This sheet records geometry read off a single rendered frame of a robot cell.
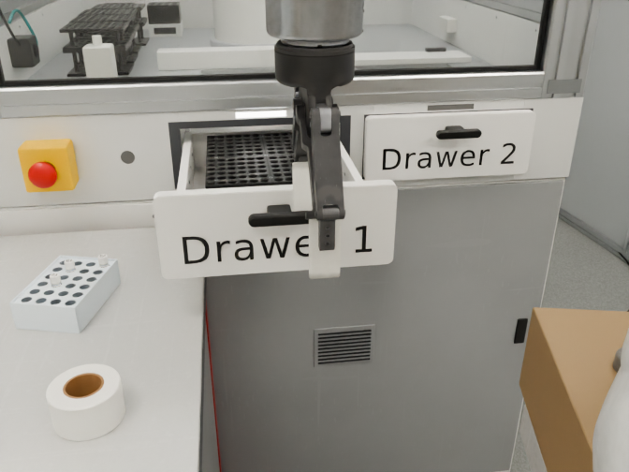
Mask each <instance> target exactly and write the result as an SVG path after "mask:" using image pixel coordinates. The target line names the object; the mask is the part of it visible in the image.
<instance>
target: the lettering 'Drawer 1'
mask: <svg viewBox="0 0 629 472"><path fill-rule="evenodd" d="M361 229H362V249H356V253H360V252H372V249H371V248H369V249H366V231H367V226H361V227H357V228H356V231H357V230H361ZM182 238H183V255H184V264H193V263H200V262H202V261H204V260H206V259H207V257H208V256H209V253H210V249H209V245H208V243H207V241H206V240H205V239H203V238H201V237H196V236H191V237H182ZM289 238H290V237H286V238H285V245H284V249H283V253H282V251H281V248H280V245H279V243H278V240H277V238H272V242H271V248H270V252H269V253H268V250H267V247H266V245H265V242H264V239H260V241H261V244H262V247H263V250H264V253H265V256H266V258H271V254H272V250H273V247H274V244H275V243H276V246H277V249H278V252H279V255H280V258H284V257H285V252H286V249H287V246H288V242H289ZM303 239H309V236H302V237H300V238H298V240H297V241H296V251H297V253H298V254H299V255H300V256H303V257H309V254H304V253H301V251H300V247H309V244H300V241H301V240H303ZM186 240H199V241H201V242H202V243H203V244H204V247H205V254H204V256H203V258H201V259H198V260H188V251H187V241H186ZM226 243H229V244H230V241H224V242H222V243H221V244H220V242H216V245H217V257H218V262H221V261H222V258H221V247H222V245H224V244H226ZM237 243H248V244H249V246H250V247H242V248H239V249H237V250H236V251H235V258H236V259H237V260H241V261H243V260H247V259H248V258H250V259H254V247H253V244H252V243H251V242H250V241H249V240H238V241H236V244H237ZM242 250H250V253H249V255H248V257H246V258H240V257H239V252H240V251H242Z"/></svg>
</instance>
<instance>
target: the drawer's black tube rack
mask: <svg viewBox="0 0 629 472"><path fill-rule="evenodd" d="M291 143H292V132H283V133H261V134H239V135H216V136H207V155H206V180H205V181H218V180H234V179H253V178H273V177H289V176H293V172H292V163H293V162H294V159H293V153H294V152H292V148H291ZM271 182H272V180H271Z"/></svg>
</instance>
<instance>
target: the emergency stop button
mask: <svg viewBox="0 0 629 472"><path fill-rule="evenodd" d="M28 178H29V180H30V182H31V183H32V184H33V185H35V186H37V187H39V188H49V187H51V186H53V185H54V184H55V182H56V180H57V171H56V169H55V168H54V166H52V165H51V164H49V163H47V162H36V163H35V164H33V165H32V166H31V168H30V169H29V170H28Z"/></svg>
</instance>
